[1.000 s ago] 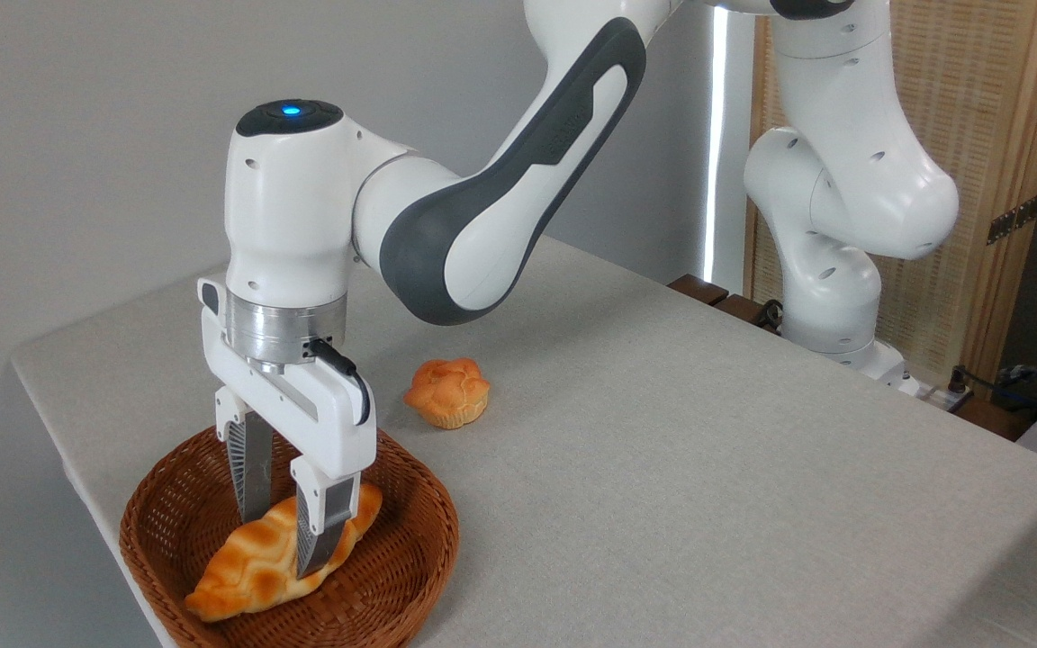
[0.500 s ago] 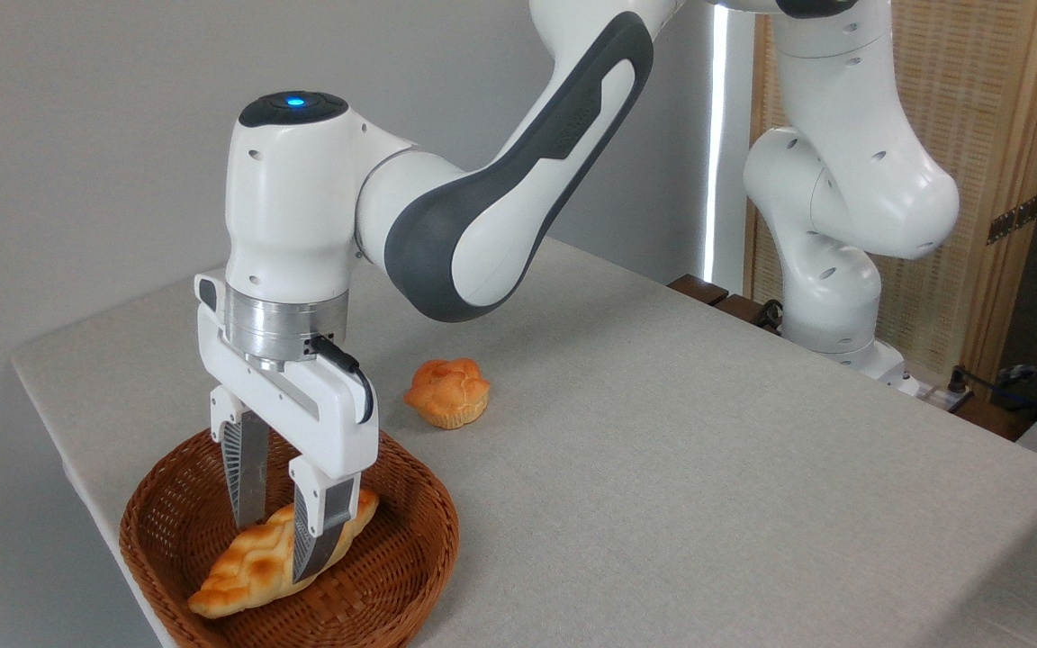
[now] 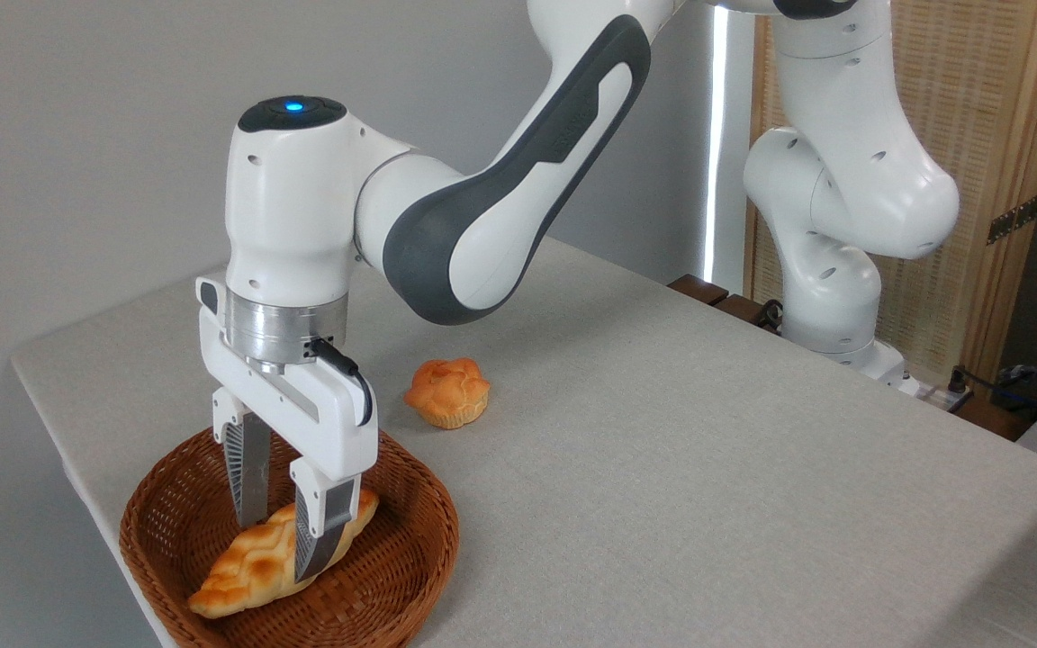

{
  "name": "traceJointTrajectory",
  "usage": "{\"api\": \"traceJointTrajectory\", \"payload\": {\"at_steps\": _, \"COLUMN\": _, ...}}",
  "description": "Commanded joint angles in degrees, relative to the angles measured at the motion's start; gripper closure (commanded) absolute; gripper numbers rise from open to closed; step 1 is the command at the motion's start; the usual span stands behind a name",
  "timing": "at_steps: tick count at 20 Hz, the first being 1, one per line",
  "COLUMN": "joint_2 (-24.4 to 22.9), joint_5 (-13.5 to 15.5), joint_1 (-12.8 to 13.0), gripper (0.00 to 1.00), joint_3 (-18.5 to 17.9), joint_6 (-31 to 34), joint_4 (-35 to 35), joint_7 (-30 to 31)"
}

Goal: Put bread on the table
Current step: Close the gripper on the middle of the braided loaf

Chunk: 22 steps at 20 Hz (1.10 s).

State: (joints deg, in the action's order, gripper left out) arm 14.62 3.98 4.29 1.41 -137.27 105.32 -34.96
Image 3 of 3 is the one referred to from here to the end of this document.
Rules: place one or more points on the brown wicker basket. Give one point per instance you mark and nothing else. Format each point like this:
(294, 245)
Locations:
(392, 558)

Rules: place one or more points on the dark brown wooden block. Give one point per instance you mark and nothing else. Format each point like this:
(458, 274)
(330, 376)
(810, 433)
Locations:
(991, 419)
(739, 309)
(697, 289)

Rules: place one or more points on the white power strip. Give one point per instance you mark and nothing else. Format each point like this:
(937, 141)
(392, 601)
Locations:
(933, 396)

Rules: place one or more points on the dark metal screen hinge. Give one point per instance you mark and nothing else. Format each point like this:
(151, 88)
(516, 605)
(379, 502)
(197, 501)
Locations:
(1014, 219)

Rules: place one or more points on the black power plug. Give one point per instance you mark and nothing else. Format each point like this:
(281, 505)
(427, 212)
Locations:
(958, 380)

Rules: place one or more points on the grey fabric tablecloth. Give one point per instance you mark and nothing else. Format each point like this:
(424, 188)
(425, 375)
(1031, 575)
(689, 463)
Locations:
(662, 468)

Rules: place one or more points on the braided golden bread loaf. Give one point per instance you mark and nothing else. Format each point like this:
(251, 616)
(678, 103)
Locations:
(253, 567)

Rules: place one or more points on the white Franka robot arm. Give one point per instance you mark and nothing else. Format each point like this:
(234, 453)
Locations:
(500, 207)

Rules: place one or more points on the silver metal wrist flange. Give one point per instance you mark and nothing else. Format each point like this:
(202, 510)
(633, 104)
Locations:
(275, 328)

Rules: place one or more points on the orange muffin shaped bread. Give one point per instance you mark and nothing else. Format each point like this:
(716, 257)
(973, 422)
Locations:
(446, 391)

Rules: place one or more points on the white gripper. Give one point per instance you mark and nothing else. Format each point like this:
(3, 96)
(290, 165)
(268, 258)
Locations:
(329, 432)

